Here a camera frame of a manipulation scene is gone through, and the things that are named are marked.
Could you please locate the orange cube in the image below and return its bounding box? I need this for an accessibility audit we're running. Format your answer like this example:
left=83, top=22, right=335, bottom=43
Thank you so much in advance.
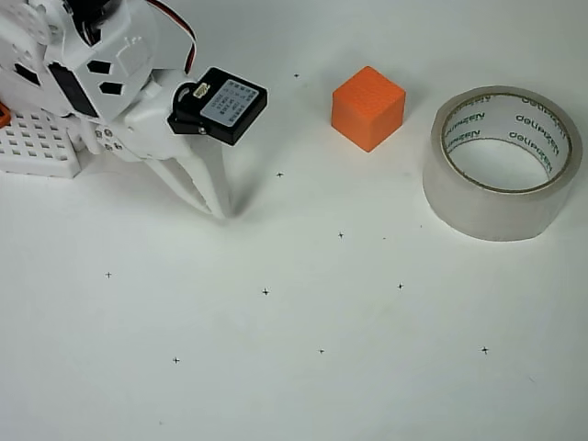
left=331, top=65, right=407, bottom=153

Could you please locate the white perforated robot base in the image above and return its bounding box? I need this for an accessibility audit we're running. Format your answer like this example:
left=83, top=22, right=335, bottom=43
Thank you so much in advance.
left=0, top=107, right=86, bottom=179

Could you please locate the clear packing tape roll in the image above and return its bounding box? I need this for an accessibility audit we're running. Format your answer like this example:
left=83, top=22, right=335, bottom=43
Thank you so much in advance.
left=421, top=85, right=583, bottom=243

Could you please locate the red black white servo cable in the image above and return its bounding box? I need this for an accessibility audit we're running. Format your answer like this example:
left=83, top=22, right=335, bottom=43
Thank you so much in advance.
left=145, top=0, right=199, bottom=75

